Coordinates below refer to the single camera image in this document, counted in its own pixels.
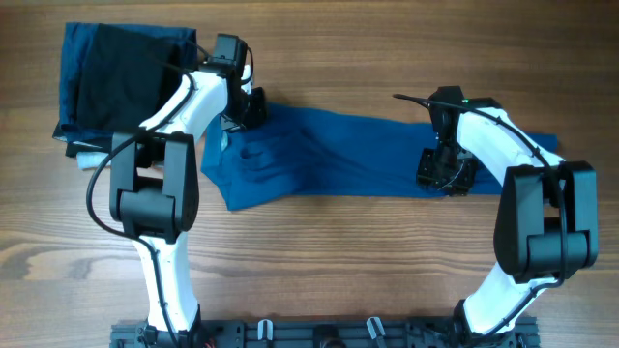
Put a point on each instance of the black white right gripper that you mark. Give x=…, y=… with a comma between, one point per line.
x=459, y=186

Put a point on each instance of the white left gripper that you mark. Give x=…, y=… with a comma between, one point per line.
x=259, y=114

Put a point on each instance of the blue polo shirt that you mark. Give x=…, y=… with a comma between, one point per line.
x=305, y=151

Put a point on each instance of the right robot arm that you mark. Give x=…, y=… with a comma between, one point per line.
x=547, y=222

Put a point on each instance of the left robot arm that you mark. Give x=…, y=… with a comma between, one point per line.
x=154, y=189

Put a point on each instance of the folded dark blue garment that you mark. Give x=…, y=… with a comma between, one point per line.
x=78, y=42

